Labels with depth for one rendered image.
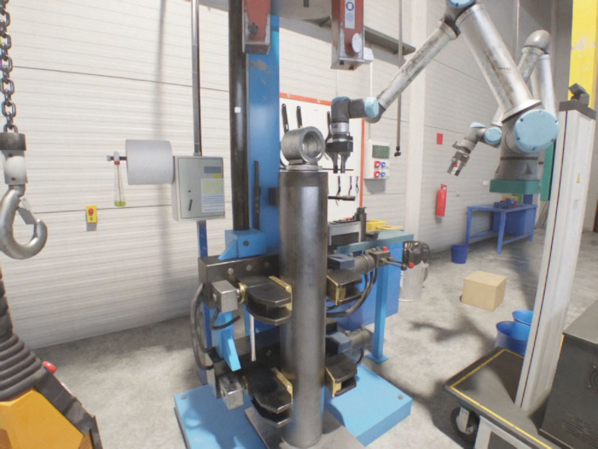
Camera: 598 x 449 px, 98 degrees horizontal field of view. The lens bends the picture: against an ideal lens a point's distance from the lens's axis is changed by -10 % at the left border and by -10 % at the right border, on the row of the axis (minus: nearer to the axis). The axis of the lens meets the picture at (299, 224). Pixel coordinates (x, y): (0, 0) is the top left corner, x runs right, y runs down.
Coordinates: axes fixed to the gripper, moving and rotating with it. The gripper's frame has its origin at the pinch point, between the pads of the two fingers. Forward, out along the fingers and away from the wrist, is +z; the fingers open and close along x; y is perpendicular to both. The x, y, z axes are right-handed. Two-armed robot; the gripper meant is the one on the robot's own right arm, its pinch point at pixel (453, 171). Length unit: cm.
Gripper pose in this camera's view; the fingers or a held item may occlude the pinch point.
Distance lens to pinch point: 220.9
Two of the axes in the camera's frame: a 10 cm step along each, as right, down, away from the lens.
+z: -3.4, 8.6, 3.9
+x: 7.6, 0.1, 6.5
